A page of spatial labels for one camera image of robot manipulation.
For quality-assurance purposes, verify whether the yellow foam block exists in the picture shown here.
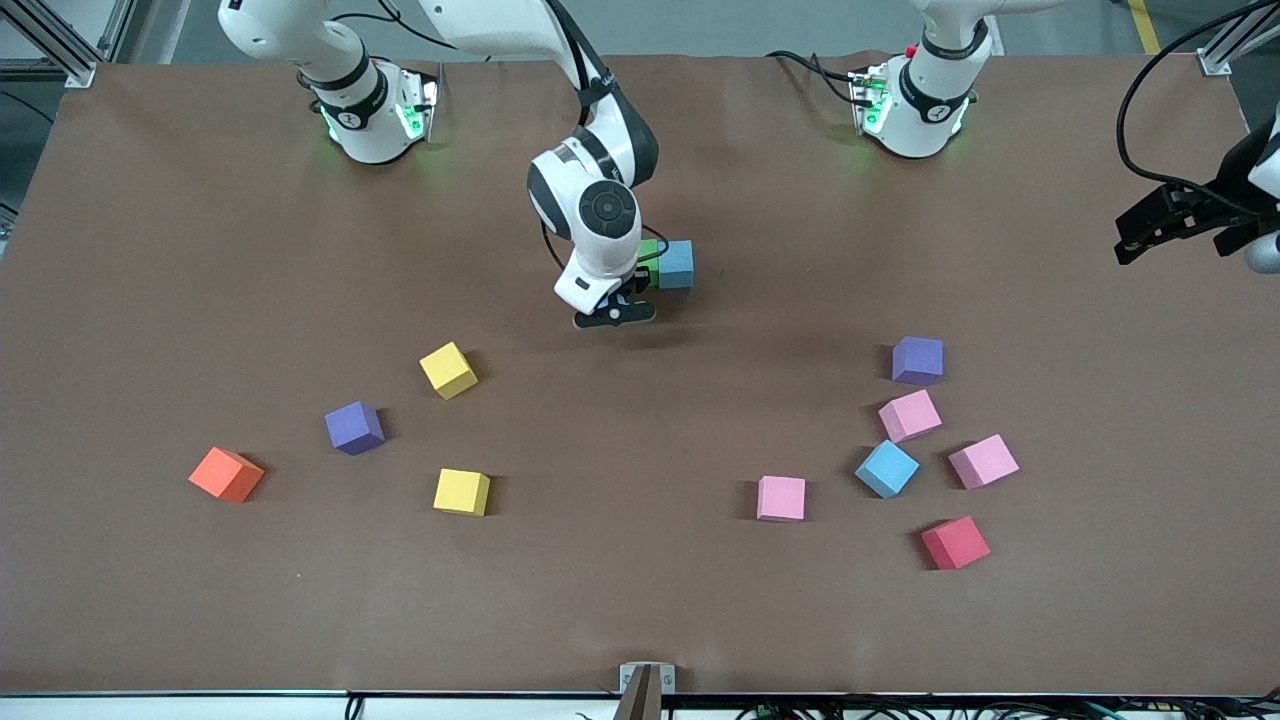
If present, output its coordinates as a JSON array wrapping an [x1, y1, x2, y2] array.
[[419, 341, 479, 401], [433, 468, 492, 518]]

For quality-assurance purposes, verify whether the purple foam block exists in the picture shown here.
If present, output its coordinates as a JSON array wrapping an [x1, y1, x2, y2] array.
[[324, 401, 386, 457], [892, 336, 945, 386]]

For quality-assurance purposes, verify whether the orange foam block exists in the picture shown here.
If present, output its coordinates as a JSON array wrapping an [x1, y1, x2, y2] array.
[[188, 446, 266, 504]]

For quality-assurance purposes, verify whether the black base cable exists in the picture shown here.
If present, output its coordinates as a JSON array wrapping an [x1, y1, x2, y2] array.
[[765, 48, 863, 107]]

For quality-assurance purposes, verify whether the red foam block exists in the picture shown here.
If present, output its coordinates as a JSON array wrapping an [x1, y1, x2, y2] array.
[[921, 516, 992, 571]]

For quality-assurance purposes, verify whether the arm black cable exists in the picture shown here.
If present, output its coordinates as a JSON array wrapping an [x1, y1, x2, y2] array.
[[1116, 0, 1280, 216], [540, 0, 669, 271]]

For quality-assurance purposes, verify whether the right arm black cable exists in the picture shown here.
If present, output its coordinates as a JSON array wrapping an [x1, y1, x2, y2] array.
[[540, 0, 669, 271]]

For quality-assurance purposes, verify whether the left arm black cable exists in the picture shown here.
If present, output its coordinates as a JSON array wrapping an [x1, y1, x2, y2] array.
[[1116, 0, 1280, 216]]

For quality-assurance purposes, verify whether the aluminium frame post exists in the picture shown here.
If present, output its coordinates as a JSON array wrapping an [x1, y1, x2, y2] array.
[[0, 0, 131, 89], [1197, 0, 1280, 78]]

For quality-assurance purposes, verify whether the brown table mat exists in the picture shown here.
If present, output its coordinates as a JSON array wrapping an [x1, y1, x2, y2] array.
[[0, 50, 1280, 698]]

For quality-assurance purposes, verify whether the pink foam block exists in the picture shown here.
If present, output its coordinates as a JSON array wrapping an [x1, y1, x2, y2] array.
[[878, 389, 943, 444], [756, 475, 807, 523], [948, 434, 1021, 491]]

